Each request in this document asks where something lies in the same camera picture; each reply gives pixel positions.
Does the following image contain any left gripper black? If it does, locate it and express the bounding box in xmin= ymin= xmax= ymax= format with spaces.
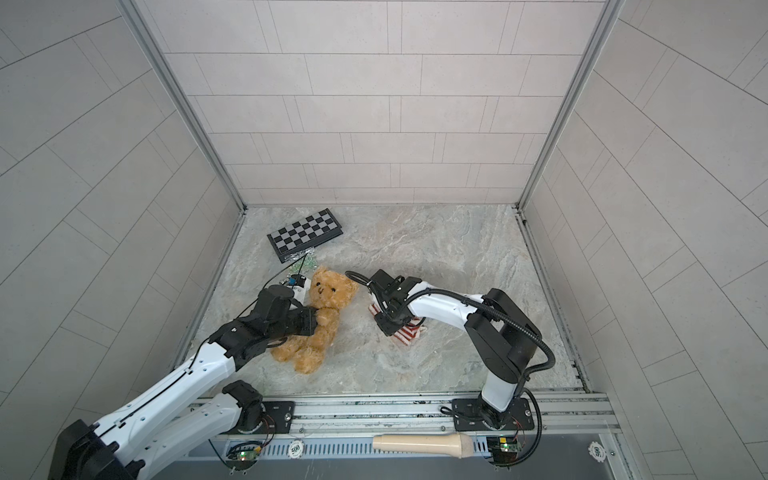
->
xmin=265 ymin=305 xmax=329 ymax=344

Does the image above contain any red white striped sweater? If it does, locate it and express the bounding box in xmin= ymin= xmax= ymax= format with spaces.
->
xmin=369 ymin=303 xmax=425 ymax=346

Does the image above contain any brown teddy bear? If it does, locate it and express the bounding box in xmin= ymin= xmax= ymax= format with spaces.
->
xmin=269 ymin=265 xmax=360 ymax=376

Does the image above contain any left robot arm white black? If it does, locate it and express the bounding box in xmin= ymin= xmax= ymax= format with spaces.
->
xmin=48 ymin=279 xmax=317 ymax=479

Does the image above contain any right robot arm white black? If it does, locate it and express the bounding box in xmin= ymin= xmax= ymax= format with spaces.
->
xmin=359 ymin=270 xmax=554 ymax=429

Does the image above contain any small green clear bag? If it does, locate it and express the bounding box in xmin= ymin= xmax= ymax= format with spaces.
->
xmin=289 ymin=252 xmax=318 ymax=277

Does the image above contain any folded black white chessboard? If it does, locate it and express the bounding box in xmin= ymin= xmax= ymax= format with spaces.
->
xmin=267 ymin=209 xmax=343 ymax=263

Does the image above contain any left green circuit board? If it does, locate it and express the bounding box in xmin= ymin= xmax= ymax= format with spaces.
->
xmin=225 ymin=441 xmax=263 ymax=471

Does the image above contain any green circuit board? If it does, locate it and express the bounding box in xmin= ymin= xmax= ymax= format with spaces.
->
xmin=486 ymin=436 xmax=521 ymax=466
xmin=225 ymin=441 xmax=263 ymax=471

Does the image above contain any right green circuit board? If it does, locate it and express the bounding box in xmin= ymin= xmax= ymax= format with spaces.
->
xmin=486 ymin=436 xmax=521 ymax=466

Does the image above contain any black corrugated cable conduit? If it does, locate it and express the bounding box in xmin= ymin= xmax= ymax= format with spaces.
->
xmin=345 ymin=269 xmax=557 ymax=397

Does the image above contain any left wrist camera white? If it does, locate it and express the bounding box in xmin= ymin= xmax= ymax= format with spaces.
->
xmin=287 ymin=273 xmax=311 ymax=304

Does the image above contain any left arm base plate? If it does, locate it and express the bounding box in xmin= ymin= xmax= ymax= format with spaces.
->
xmin=228 ymin=401 xmax=296 ymax=436

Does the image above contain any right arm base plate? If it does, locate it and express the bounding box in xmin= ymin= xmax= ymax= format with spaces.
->
xmin=440 ymin=397 xmax=536 ymax=432

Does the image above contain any beige cylindrical handle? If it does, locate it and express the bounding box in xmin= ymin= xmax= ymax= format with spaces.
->
xmin=372 ymin=433 xmax=475 ymax=459

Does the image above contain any aluminium front rail frame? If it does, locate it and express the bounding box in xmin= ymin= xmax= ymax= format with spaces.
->
xmin=179 ymin=390 xmax=634 ymax=479

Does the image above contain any left aluminium corner post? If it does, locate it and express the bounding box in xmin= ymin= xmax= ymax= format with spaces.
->
xmin=116 ymin=0 xmax=247 ymax=212

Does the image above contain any aluminium corner post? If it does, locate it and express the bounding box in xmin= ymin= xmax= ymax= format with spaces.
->
xmin=517 ymin=0 xmax=624 ymax=212
xmin=116 ymin=0 xmax=247 ymax=212

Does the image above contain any right aluminium corner post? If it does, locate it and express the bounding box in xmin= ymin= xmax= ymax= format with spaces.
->
xmin=517 ymin=0 xmax=624 ymax=212

